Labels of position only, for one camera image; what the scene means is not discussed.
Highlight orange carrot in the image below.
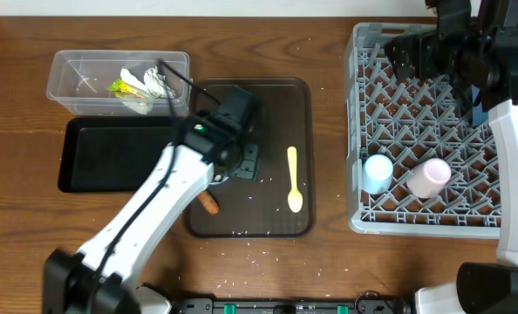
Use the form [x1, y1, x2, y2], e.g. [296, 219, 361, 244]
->
[197, 190, 220, 215]

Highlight light blue cup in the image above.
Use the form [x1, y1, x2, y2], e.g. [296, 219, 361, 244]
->
[362, 154, 393, 195]

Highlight yellow green snack wrapper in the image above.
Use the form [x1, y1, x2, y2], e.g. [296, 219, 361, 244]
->
[107, 78, 152, 99]

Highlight grey dishwasher rack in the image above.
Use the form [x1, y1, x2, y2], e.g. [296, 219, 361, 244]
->
[344, 23, 501, 239]

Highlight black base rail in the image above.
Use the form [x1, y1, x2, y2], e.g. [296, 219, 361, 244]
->
[140, 283, 417, 314]

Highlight clear plastic waste bin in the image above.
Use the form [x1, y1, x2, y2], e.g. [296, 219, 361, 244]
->
[46, 50, 190, 116]

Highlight white pink cup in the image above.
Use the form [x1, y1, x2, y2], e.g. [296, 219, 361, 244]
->
[406, 158, 452, 199]

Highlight yellow plastic spoon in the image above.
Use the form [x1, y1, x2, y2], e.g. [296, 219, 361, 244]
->
[287, 147, 303, 213]

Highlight black rectangular tray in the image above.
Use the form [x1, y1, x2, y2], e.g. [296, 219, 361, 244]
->
[58, 116, 174, 193]

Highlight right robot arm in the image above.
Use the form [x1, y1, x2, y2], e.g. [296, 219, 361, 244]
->
[385, 0, 518, 313]

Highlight dark blue plate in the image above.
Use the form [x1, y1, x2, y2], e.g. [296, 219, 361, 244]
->
[471, 85, 488, 126]

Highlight white tissue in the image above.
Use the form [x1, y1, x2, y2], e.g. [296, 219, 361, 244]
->
[120, 66, 176, 115]

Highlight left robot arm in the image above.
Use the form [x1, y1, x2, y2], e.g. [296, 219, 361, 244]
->
[42, 86, 260, 314]

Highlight light blue bowl with rice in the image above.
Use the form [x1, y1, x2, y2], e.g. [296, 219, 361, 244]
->
[210, 173, 229, 185]

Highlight brown serving tray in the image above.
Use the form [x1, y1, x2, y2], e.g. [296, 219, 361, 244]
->
[183, 78, 316, 238]

